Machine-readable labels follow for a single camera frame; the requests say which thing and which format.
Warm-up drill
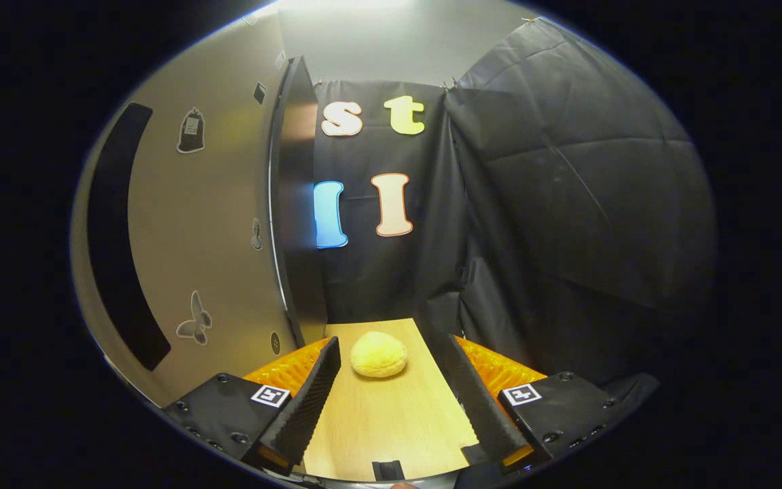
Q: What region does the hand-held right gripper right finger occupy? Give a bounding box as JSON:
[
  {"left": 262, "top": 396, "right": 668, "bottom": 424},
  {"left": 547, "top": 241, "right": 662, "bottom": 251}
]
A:
[{"left": 442, "top": 333, "right": 629, "bottom": 476}]

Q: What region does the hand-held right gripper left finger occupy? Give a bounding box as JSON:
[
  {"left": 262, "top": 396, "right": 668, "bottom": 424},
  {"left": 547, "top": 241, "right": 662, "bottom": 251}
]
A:
[{"left": 162, "top": 336, "right": 342, "bottom": 476}]

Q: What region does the grey cabinet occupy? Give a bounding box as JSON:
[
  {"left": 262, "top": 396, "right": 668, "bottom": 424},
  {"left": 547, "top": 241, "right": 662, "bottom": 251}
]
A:
[{"left": 270, "top": 56, "right": 329, "bottom": 348}]

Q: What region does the grey cabinet door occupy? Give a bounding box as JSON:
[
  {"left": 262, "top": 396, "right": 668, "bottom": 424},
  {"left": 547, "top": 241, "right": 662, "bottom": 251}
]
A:
[{"left": 71, "top": 10, "right": 300, "bottom": 408}]

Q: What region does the black cabinet door handle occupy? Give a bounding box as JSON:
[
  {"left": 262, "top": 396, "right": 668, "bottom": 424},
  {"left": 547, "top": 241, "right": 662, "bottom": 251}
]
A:
[{"left": 87, "top": 102, "right": 172, "bottom": 372}]

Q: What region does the yellow round bun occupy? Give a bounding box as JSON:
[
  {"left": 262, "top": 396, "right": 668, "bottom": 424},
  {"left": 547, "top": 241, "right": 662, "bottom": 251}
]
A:
[{"left": 350, "top": 331, "right": 409, "bottom": 378}]

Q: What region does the black backdrop cloth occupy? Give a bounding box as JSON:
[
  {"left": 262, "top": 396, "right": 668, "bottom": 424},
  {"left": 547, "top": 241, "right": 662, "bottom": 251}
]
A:
[{"left": 313, "top": 17, "right": 718, "bottom": 388}]

